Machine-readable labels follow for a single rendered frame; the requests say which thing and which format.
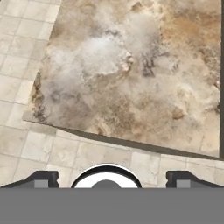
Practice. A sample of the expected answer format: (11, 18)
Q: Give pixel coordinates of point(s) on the round white black-rimmed disc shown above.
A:
(84, 180)

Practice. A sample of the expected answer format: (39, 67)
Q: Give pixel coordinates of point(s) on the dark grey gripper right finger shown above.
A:
(180, 178)

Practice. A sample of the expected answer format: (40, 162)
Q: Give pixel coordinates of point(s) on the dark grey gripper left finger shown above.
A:
(43, 178)

